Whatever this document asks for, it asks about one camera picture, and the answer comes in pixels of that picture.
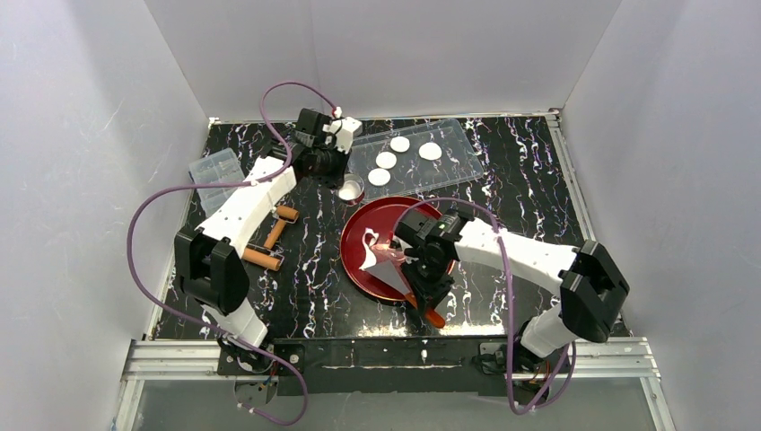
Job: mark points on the aluminium frame rail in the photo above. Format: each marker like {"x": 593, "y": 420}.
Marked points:
{"x": 172, "y": 360}

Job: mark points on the flat white dumpling wrapper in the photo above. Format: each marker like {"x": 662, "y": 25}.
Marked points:
{"x": 378, "y": 177}
{"x": 430, "y": 151}
{"x": 399, "y": 144}
{"x": 386, "y": 160}

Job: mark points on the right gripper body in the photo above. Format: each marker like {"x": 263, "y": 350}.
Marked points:
{"x": 425, "y": 276}

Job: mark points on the round red tray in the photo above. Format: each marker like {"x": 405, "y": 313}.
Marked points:
{"x": 380, "y": 215}

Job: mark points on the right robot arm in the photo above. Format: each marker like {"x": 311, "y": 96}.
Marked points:
{"x": 587, "y": 282}

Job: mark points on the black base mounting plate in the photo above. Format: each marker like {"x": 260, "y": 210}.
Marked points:
{"x": 386, "y": 365}

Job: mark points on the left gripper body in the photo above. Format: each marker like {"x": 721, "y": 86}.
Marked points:
{"x": 328, "y": 164}

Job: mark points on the cut round dumpling wrapper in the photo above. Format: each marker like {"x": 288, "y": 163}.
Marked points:
{"x": 351, "y": 191}

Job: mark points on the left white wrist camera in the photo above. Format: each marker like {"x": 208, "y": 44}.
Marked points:
{"x": 341, "y": 131}

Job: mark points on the wooden dough roller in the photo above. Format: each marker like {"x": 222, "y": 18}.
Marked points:
{"x": 262, "y": 255}

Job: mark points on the clear plastic tray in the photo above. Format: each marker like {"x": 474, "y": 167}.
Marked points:
{"x": 414, "y": 160}

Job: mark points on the white dough scrap strip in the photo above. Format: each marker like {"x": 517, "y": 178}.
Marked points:
{"x": 369, "y": 239}

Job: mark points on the white dough ball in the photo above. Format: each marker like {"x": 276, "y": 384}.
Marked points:
{"x": 393, "y": 250}

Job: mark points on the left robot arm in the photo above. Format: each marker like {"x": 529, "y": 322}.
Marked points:
{"x": 209, "y": 258}

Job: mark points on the clear compartment screw box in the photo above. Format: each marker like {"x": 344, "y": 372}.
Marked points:
{"x": 219, "y": 167}

